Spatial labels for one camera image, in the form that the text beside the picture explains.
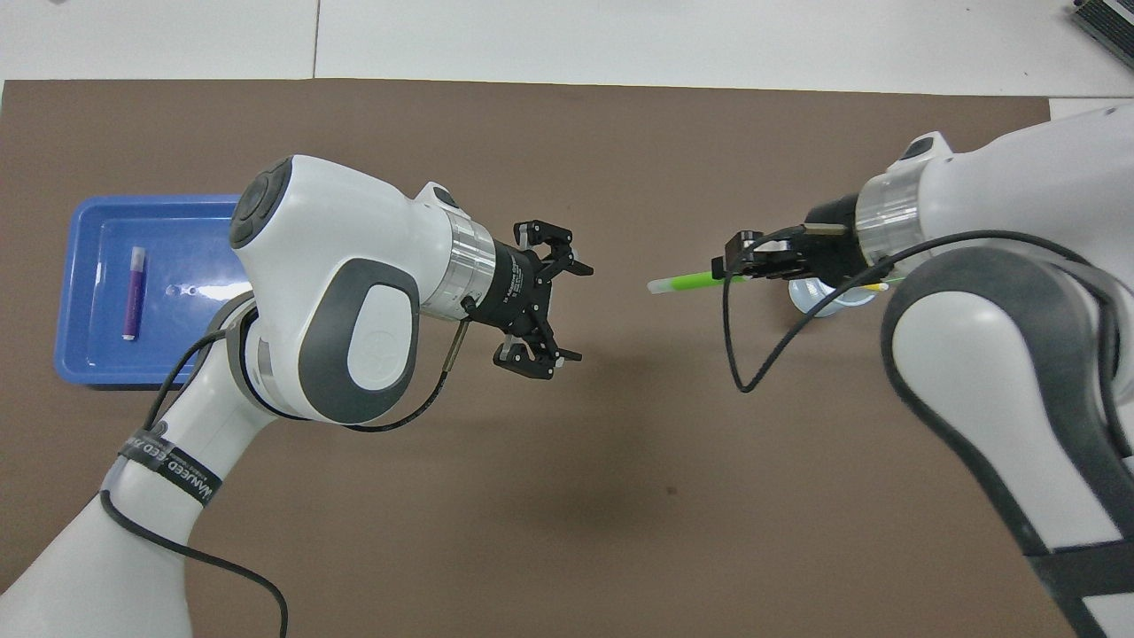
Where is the blue plastic tray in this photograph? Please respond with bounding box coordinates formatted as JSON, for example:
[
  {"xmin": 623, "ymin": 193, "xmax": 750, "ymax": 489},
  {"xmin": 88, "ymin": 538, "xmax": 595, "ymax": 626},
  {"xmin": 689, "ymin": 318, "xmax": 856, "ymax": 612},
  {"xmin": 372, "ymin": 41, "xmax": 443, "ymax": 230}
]
[{"xmin": 55, "ymin": 195, "xmax": 258, "ymax": 389}]

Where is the grey ribbed device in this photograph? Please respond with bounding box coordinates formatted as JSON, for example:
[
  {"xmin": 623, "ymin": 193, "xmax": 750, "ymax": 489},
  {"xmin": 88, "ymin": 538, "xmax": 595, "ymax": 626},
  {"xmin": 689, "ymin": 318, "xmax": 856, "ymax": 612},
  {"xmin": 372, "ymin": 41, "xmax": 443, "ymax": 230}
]
[{"xmin": 1068, "ymin": 0, "xmax": 1134, "ymax": 47}]

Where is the translucent plastic cup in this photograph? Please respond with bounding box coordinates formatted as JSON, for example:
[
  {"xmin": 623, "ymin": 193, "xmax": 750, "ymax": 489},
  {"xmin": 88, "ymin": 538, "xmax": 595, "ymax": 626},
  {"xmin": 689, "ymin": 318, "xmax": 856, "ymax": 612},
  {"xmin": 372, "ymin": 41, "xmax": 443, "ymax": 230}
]
[{"xmin": 788, "ymin": 276, "xmax": 878, "ymax": 318}]

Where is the green pen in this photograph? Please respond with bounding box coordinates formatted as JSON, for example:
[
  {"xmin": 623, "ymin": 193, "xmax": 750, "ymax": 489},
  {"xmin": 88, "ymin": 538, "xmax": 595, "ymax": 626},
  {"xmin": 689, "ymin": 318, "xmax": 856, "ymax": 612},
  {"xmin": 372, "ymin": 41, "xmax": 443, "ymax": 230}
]
[{"xmin": 648, "ymin": 270, "xmax": 754, "ymax": 296}]

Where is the purple pen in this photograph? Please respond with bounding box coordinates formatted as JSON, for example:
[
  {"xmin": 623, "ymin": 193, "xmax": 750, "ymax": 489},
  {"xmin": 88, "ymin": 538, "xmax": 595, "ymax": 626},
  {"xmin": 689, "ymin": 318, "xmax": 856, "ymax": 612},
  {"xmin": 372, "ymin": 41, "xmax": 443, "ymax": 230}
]
[{"xmin": 122, "ymin": 246, "xmax": 147, "ymax": 342}]

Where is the brown table mat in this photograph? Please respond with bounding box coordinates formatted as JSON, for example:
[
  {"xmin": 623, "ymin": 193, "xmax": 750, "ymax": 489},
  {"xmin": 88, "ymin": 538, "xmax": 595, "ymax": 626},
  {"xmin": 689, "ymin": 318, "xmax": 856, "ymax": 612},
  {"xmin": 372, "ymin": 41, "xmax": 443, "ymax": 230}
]
[{"xmin": 0, "ymin": 78, "xmax": 1115, "ymax": 638}]

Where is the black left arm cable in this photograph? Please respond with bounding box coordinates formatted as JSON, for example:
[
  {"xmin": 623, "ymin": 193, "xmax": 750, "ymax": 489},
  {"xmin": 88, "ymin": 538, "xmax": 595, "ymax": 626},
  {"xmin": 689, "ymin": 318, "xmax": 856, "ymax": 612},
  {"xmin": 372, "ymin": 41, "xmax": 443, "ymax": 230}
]
[{"xmin": 99, "ymin": 297, "xmax": 470, "ymax": 638}]

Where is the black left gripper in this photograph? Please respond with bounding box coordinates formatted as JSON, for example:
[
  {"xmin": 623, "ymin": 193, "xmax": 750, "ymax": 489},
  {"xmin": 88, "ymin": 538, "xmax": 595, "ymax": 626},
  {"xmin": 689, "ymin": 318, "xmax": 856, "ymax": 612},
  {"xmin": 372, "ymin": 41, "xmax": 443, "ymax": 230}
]
[{"xmin": 465, "ymin": 220, "xmax": 594, "ymax": 380}]

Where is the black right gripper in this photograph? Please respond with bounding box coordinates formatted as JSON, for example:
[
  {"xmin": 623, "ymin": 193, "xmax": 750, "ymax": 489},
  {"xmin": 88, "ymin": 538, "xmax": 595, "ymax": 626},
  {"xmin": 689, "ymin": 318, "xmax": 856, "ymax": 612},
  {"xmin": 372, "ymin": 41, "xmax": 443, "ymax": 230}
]
[{"xmin": 713, "ymin": 197, "xmax": 874, "ymax": 283}]

